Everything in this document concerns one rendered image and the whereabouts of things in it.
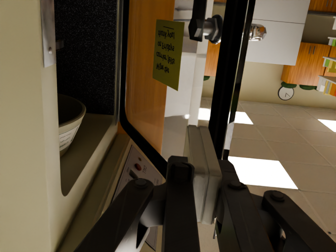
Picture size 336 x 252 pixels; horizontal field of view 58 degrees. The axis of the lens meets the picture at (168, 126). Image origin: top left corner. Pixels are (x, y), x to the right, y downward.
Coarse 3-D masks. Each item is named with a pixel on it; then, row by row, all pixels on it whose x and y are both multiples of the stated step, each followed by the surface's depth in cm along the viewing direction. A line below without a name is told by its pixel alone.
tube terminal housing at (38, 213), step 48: (0, 0) 20; (0, 48) 21; (0, 96) 22; (48, 96) 23; (0, 144) 24; (48, 144) 24; (96, 144) 42; (0, 192) 25; (48, 192) 25; (0, 240) 27; (48, 240) 27
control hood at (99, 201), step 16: (112, 144) 53; (128, 144) 54; (112, 160) 47; (96, 176) 43; (112, 176) 43; (96, 192) 38; (112, 192) 40; (80, 208) 36; (96, 208) 35; (80, 224) 32; (64, 240) 30; (80, 240) 30; (160, 240) 42
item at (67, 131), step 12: (60, 96) 45; (60, 108) 44; (72, 108) 43; (84, 108) 40; (60, 120) 44; (72, 120) 35; (60, 132) 34; (72, 132) 37; (60, 144) 36; (60, 156) 38
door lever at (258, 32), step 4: (252, 24) 29; (256, 24) 29; (260, 24) 29; (252, 28) 29; (256, 28) 29; (260, 28) 29; (264, 28) 30; (252, 32) 29; (256, 32) 29; (260, 32) 29; (264, 32) 30; (252, 36) 29; (256, 36) 29; (260, 36) 29; (264, 36) 30; (252, 40) 30; (256, 40) 30
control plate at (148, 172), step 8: (128, 152) 51; (136, 152) 54; (128, 160) 49; (136, 160) 52; (144, 160) 55; (128, 168) 48; (144, 168) 53; (152, 168) 55; (120, 176) 44; (128, 176) 46; (144, 176) 50; (152, 176) 53; (160, 176) 56; (120, 184) 42; (112, 200) 38; (152, 232) 41; (152, 240) 40; (152, 248) 39
